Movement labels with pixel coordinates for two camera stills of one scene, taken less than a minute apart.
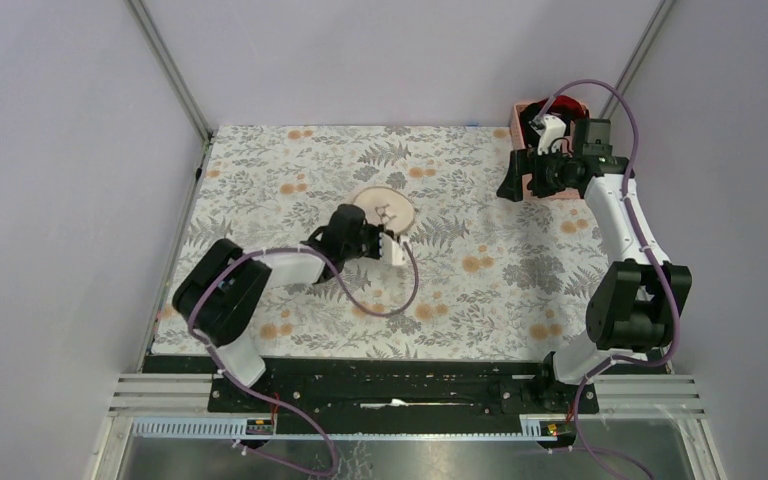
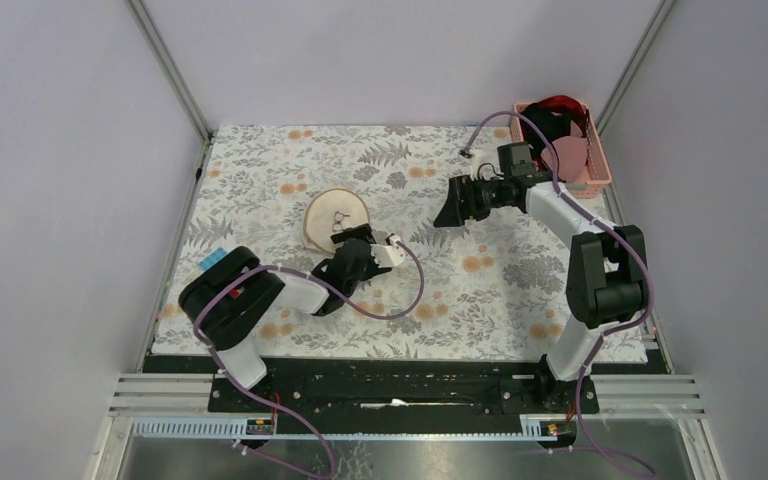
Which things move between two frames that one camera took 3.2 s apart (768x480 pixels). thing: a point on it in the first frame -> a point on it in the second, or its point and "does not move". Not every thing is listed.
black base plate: (397, 385) does not move
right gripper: (523, 160) -> (461, 188)
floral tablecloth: (484, 277) does not move
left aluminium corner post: (174, 75) does not move
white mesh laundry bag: (388, 207) -> (330, 212)
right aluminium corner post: (647, 39) does not move
